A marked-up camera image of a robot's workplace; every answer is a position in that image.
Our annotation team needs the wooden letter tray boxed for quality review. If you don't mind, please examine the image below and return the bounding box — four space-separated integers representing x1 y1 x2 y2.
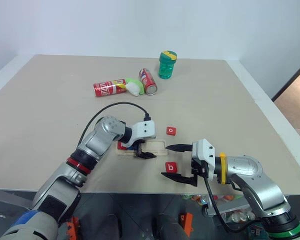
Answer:
115 139 169 157

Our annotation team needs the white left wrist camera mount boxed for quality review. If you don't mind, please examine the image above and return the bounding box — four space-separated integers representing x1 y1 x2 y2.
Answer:
121 120 157 149

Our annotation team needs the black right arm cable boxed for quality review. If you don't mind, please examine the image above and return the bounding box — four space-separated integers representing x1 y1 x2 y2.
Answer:
202 172 261 234

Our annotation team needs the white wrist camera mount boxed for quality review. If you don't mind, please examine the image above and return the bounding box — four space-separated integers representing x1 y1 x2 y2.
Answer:
191 138 216 181
121 120 157 149

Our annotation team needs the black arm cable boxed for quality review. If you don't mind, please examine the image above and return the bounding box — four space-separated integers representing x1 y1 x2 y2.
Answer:
202 172 261 234
77 101 151 151

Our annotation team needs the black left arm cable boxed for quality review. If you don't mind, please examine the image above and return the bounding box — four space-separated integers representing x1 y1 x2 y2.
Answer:
77 101 151 151

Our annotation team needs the red letter block b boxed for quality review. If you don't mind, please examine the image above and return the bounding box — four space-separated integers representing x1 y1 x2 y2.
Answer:
164 161 178 174

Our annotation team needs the dark brown door frame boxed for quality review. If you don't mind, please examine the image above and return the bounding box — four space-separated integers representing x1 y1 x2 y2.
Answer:
271 58 300 101

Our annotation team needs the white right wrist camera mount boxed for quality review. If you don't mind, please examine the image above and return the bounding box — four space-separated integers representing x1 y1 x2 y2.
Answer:
191 138 216 181

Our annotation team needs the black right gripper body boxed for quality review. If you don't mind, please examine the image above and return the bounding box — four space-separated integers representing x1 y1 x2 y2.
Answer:
190 158 209 180

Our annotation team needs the green and white plastic toy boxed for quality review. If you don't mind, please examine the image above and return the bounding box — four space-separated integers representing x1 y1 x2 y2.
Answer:
124 77 145 97

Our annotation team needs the box of colourful toys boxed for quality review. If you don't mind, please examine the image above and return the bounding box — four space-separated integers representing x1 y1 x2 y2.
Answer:
182 193 262 227

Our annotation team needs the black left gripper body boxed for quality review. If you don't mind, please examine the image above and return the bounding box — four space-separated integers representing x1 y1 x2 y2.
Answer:
132 139 147 152

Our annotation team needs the orange plastic object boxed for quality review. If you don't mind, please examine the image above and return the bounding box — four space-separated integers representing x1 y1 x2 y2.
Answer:
179 212 193 238
66 216 80 240

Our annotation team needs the green plastic bottle yellow lid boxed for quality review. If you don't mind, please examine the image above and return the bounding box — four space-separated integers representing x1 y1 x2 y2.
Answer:
158 50 178 80

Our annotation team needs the red soda can silver end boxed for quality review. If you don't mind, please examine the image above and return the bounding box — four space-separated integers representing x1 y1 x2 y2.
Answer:
138 68 158 96

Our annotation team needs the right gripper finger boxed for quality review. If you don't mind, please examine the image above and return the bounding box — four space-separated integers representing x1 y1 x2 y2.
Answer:
160 171 199 187
165 143 194 154

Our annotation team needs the red soda can yellow end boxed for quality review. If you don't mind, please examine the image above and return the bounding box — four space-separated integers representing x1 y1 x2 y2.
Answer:
93 78 128 98

